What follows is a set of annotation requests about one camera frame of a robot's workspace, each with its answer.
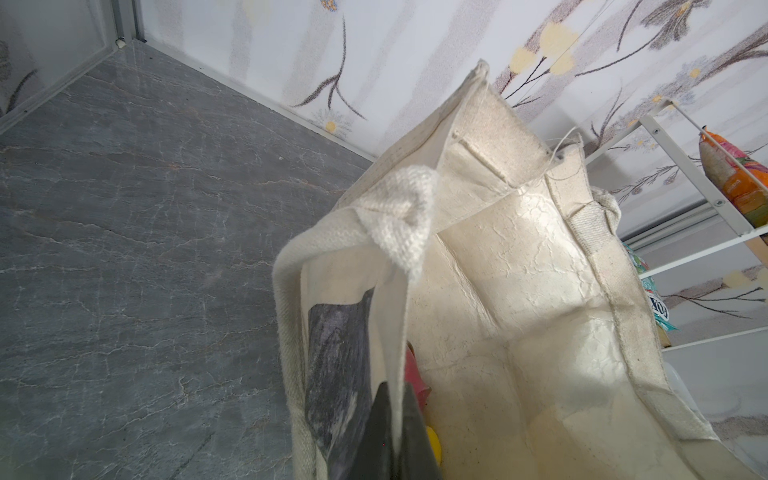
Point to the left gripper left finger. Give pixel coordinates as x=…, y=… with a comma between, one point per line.
x=375, y=457

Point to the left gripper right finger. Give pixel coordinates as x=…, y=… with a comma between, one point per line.
x=416, y=460

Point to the yellow lemon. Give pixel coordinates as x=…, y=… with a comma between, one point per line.
x=435, y=444

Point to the pink dragon fruit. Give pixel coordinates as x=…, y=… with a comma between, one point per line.
x=413, y=376

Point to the cream canvas grocery bag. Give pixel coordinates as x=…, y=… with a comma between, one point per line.
x=496, y=259

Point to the orange candy bag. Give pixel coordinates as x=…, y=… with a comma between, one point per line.
x=731, y=171

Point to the Fox's candy bag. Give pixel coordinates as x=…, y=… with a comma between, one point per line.
x=658, y=307

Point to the white wooden shelf rack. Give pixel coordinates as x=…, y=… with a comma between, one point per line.
x=711, y=284

